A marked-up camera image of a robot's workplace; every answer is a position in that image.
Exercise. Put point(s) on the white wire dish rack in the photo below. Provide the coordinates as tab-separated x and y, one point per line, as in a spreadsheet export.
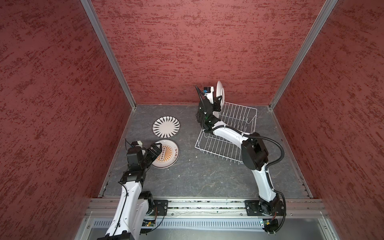
226	141

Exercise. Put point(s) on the aluminium mounting rail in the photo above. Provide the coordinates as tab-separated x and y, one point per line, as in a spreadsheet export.
235	208

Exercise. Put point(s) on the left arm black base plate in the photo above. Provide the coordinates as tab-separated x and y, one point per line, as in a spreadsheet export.
158	208

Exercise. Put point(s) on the blue striped white plate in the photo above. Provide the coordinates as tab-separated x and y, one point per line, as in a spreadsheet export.
166	127

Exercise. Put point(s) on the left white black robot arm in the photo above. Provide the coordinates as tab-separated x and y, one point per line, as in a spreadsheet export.
134	203

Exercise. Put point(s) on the right aluminium corner post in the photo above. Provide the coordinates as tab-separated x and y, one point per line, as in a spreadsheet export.
317	26

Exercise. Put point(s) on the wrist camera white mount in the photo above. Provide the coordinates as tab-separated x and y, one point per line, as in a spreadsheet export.
209	93
136	144

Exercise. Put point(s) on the left base circuit board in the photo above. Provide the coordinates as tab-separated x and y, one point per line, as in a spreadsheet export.
149	223

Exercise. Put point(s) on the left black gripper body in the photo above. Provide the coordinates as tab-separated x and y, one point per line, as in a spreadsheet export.
148	158

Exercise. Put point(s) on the base circuit board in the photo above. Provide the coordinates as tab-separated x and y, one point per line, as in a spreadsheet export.
268	224
149	223

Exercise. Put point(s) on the right base circuit board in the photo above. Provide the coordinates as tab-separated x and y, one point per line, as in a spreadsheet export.
268	224

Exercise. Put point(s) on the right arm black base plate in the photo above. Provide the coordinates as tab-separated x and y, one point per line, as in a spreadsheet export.
253	208

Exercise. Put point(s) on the left aluminium corner post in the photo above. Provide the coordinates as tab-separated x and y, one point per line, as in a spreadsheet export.
97	26

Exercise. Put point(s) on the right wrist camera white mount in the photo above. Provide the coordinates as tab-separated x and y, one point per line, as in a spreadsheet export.
209	93

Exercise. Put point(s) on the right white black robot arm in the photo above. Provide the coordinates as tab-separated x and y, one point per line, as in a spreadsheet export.
254	153

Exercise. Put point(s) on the aluminium corner post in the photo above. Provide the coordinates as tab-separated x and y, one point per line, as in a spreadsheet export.
317	26
97	26

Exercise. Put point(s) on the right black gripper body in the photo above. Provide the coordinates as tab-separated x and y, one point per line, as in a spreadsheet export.
217	107

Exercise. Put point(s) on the slotted grey cable duct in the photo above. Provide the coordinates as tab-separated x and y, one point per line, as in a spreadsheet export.
209	224

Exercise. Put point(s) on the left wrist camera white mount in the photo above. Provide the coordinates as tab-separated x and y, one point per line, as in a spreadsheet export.
136	144

